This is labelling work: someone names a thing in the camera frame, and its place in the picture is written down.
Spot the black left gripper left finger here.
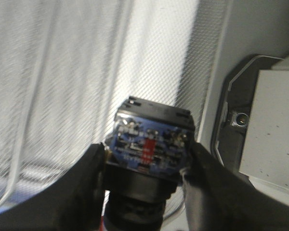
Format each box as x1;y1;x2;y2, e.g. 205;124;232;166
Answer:
0;143;105;231

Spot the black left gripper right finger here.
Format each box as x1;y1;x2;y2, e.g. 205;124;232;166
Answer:
183;142;289;231

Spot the red emergency stop button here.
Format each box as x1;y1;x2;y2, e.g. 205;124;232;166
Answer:
100;96;195;231

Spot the silver mesh tray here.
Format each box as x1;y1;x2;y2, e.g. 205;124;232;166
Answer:
0;0;234;212

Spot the grey front camera unit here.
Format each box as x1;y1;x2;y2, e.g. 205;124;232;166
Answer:
211;55;289;196

